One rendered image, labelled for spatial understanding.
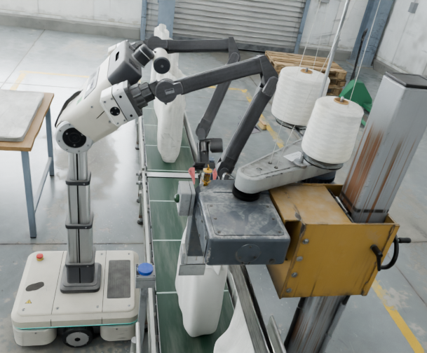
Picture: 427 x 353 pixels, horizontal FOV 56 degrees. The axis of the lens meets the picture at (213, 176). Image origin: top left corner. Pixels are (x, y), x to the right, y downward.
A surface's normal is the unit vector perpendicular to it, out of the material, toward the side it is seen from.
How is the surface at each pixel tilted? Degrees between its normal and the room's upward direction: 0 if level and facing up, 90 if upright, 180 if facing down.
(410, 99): 90
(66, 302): 0
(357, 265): 90
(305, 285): 90
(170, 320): 0
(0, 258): 0
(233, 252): 90
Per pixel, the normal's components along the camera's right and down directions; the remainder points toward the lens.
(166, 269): 0.15, -0.85
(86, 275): 0.18, 0.53
